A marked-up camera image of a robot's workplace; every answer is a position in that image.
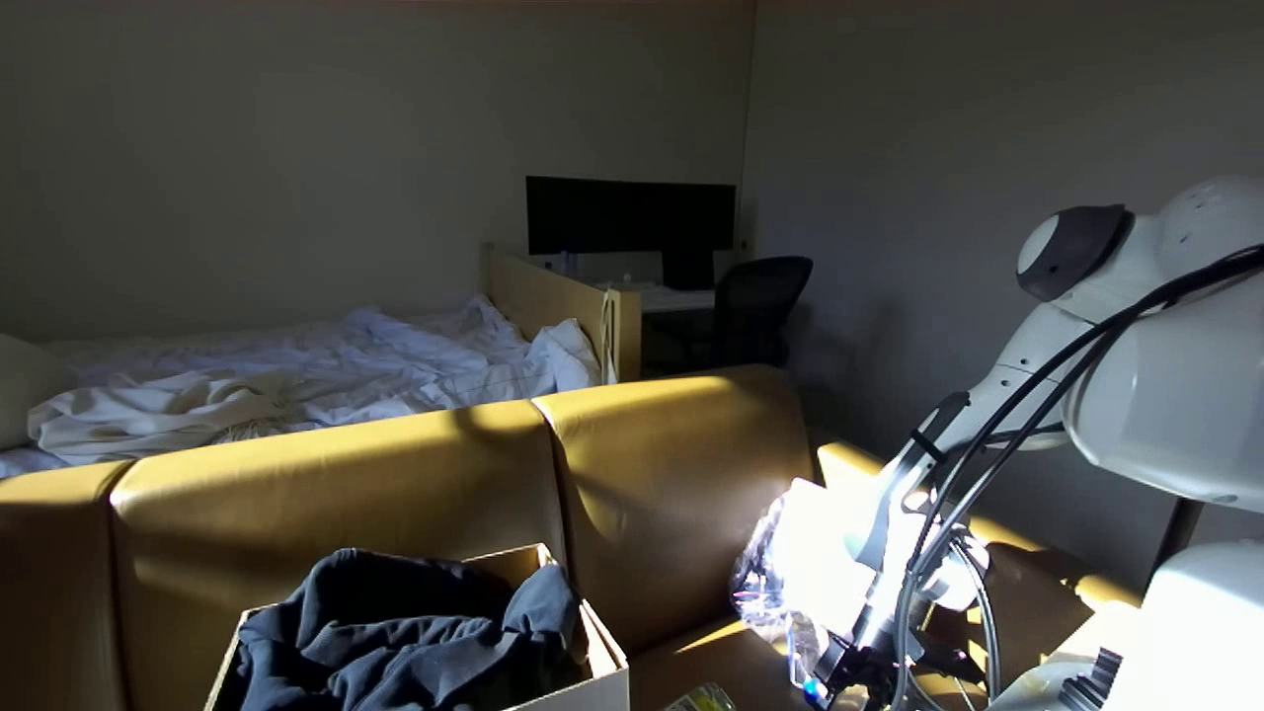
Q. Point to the white topped desk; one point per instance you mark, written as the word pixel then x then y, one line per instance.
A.
pixel 673 301

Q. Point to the clear purple plastic bag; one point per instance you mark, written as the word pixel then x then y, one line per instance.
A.
pixel 765 578

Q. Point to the white crumpled bedsheet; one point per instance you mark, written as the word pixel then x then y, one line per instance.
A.
pixel 290 378

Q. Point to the white cardboard box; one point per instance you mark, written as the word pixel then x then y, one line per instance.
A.
pixel 598 671

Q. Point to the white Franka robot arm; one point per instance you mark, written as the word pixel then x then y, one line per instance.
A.
pixel 1158 379

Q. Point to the tan leather sofa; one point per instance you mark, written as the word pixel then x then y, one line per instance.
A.
pixel 330 487

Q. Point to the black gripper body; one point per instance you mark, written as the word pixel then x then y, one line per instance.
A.
pixel 884 644

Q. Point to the clear water bottle blue cap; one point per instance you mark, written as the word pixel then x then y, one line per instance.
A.
pixel 814 665

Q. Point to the dark navy crumpled clothing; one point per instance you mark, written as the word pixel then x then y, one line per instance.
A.
pixel 397 634

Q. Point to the black office chair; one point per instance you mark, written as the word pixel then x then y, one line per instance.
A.
pixel 765 301

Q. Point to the white pillow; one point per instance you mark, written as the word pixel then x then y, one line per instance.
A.
pixel 29 387

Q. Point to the black computer monitor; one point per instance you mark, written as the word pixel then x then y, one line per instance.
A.
pixel 618 216

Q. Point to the small green object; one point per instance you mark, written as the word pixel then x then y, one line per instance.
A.
pixel 697 696

